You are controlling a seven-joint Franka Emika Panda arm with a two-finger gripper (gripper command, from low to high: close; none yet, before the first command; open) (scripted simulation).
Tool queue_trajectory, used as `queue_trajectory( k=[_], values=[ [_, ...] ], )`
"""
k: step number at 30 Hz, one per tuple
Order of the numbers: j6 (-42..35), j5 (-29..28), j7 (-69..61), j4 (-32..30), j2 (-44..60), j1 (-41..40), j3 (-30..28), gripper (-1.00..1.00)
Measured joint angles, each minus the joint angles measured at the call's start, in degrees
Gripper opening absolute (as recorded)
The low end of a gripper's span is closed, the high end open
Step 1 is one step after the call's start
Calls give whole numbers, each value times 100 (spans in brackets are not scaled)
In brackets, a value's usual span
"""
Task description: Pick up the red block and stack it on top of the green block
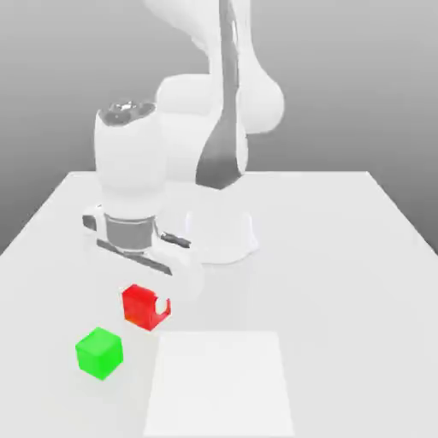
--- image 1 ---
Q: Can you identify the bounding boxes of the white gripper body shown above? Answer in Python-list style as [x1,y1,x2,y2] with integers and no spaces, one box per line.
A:
[84,236,205,302]

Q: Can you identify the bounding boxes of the small green cube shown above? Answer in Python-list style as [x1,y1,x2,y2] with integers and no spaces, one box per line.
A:
[74,326,124,382]

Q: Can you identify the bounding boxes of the small red cube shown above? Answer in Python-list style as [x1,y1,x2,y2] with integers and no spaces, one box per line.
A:
[121,283,172,333]

